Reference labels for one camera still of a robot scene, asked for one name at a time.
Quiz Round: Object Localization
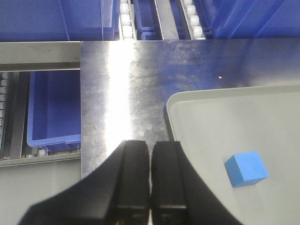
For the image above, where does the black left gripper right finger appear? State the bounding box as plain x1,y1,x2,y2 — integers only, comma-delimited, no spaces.
151,141,241,225

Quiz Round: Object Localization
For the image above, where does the blue bin front right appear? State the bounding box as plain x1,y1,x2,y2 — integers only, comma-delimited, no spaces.
195,0,300,39

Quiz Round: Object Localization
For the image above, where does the blue bin lower shelf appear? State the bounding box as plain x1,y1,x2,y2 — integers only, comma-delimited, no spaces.
27,70,81,152

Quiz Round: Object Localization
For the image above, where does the white roller conveyor rail left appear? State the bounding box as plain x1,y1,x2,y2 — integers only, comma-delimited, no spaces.
119,0,137,41

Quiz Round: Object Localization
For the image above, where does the white roller conveyor rail right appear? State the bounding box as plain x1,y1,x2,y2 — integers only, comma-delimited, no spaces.
180,0,206,40

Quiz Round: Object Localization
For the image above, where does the steel centre rail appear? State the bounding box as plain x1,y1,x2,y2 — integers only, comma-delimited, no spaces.
154,0,179,40

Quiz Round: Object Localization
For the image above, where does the white roller conveyor rail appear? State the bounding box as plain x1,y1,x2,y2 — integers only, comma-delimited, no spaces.
180,0,206,40
119,0,137,41

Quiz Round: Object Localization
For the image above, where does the blue foam cube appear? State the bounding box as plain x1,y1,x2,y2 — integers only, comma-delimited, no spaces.
225,151,269,188

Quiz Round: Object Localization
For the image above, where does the blue bin front left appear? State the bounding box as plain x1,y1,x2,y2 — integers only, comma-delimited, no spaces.
0,0,120,42

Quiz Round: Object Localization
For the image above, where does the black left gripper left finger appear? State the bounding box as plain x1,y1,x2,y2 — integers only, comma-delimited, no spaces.
19,140,150,225

